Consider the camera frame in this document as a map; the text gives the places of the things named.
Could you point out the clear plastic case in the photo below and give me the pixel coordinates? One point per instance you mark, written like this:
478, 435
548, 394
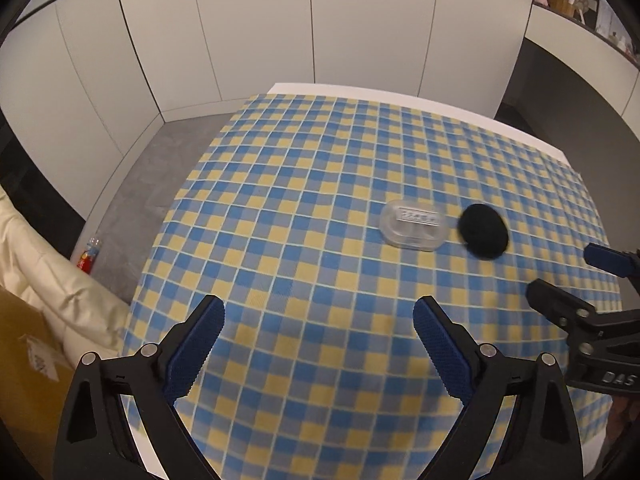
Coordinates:
415, 232

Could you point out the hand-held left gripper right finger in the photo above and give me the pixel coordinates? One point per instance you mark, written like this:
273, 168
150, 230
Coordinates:
445, 355

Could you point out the brown cardboard box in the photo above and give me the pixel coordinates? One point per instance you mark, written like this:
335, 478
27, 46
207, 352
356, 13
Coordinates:
20, 360

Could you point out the blue yellow checkered tablecloth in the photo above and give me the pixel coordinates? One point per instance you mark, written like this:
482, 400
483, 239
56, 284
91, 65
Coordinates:
300, 185

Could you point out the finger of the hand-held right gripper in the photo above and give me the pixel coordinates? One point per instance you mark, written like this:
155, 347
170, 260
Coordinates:
570, 315
607, 260

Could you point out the black round puff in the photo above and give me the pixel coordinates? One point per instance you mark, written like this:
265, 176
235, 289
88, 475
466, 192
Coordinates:
482, 230

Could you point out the person's right hand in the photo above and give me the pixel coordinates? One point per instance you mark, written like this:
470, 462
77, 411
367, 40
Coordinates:
620, 410

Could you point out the yellow box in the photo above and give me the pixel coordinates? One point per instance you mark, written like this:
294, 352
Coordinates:
565, 5

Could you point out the red drink bottle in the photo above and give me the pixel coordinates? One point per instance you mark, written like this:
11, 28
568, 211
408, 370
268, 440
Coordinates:
87, 257

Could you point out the cream padded chair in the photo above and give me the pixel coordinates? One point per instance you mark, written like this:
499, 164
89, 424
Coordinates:
50, 280

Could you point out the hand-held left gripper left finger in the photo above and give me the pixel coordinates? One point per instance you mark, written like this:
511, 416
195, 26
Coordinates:
197, 355

